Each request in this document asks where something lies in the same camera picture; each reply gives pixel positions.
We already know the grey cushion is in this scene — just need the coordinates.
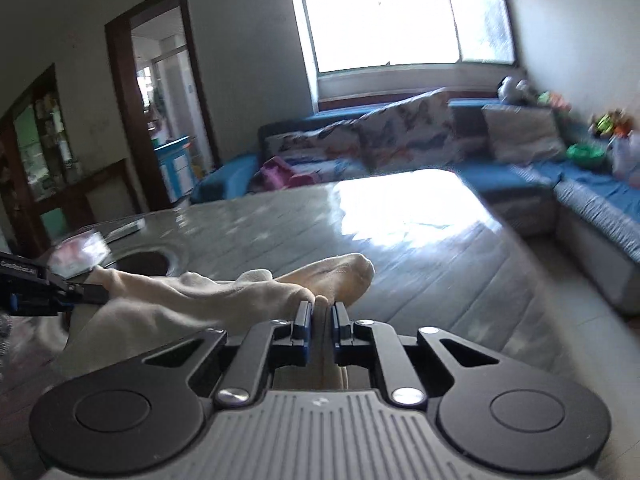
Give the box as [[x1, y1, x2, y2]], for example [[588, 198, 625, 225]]
[[481, 104, 566, 163]]

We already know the wooden door frame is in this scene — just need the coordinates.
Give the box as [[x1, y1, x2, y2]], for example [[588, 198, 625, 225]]
[[104, 0, 221, 211]]

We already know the pink clothing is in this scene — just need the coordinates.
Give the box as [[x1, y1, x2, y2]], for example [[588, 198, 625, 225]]
[[257, 156, 321, 192]]

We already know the green toy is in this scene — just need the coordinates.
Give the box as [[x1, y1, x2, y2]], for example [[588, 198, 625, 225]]
[[566, 142, 606, 170]]

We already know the butterfly print cushion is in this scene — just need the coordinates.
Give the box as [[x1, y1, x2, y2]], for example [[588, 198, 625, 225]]
[[357, 87, 456, 171], [265, 127, 366, 171]]

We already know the white grey toy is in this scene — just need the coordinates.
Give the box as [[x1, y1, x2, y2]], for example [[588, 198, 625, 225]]
[[497, 76, 533, 103]]

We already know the white plastic bag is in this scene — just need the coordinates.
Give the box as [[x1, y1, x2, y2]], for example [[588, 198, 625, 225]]
[[50, 230, 111, 277]]

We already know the grey striped blanket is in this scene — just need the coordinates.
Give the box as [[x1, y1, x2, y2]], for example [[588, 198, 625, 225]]
[[554, 179, 640, 261]]

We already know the blue white cart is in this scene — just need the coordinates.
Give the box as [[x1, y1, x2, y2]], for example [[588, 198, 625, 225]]
[[154, 136, 193, 196]]

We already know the cream shirt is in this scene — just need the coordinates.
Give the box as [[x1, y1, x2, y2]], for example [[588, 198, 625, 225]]
[[50, 253, 376, 392]]

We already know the wooden glass display cabinet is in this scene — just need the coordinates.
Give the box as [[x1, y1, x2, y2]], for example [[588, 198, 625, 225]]
[[0, 65, 146, 256]]

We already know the blue sofa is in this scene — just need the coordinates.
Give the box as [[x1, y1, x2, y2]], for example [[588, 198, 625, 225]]
[[190, 97, 640, 316]]

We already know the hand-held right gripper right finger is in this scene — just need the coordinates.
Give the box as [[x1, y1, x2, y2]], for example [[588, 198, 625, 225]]
[[333, 302, 499, 407]]

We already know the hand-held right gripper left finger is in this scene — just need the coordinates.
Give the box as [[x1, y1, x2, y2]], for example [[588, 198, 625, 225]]
[[142, 301, 314, 408]]

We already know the grey remote control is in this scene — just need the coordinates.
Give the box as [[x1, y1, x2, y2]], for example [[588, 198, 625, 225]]
[[107, 220, 143, 241]]

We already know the white plastic jug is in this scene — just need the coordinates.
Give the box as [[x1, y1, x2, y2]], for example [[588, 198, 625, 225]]
[[612, 132, 640, 188]]

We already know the colourful toy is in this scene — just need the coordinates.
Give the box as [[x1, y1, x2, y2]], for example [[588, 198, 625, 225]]
[[590, 110, 636, 138]]

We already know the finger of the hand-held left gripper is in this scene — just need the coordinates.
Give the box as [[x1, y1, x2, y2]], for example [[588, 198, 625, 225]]
[[50, 275, 109, 307]]

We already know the black round hotplate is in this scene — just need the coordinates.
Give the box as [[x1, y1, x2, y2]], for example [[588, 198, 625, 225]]
[[112, 250, 171, 278]]

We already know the window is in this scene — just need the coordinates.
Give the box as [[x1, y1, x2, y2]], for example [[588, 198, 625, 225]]
[[300, 0, 516, 73]]

